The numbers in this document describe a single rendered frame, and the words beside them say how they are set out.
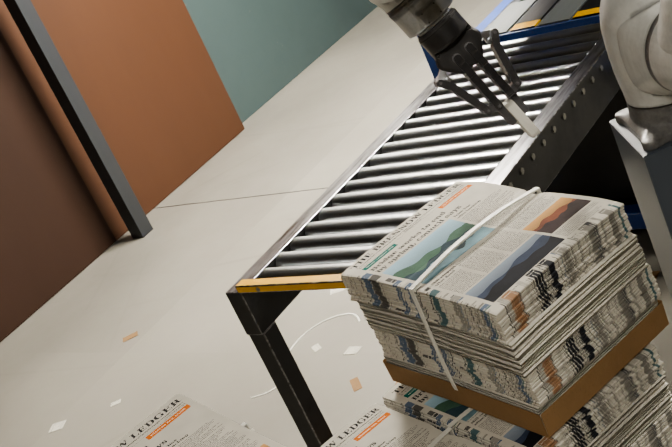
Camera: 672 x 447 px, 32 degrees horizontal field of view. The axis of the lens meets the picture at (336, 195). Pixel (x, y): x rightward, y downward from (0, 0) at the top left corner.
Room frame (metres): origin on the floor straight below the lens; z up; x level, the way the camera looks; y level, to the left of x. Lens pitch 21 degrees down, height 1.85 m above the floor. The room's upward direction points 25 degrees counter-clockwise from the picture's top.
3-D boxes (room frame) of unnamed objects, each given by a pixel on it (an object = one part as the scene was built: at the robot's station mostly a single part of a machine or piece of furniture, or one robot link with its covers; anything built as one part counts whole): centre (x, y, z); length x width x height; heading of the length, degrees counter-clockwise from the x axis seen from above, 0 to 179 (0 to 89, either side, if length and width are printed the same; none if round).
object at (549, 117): (2.56, -0.52, 0.74); 1.34 x 0.05 x 0.12; 137
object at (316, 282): (2.25, 0.13, 0.81); 0.43 x 0.03 x 0.02; 47
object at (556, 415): (1.51, -0.22, 0.86); 0.29 x 0.16 x 0.04; 118
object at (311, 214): (2.90, -0.15, 0.74); 1.34 x 0.05 x 0.12; 137
